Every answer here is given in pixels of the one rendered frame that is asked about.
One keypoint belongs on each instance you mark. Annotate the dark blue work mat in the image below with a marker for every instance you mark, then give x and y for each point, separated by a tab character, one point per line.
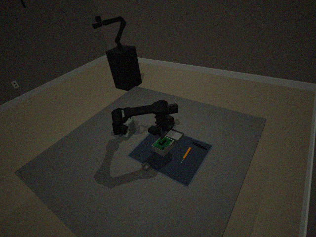
170	165

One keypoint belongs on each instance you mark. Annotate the green circuit board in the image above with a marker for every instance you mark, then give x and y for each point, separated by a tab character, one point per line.
156	144

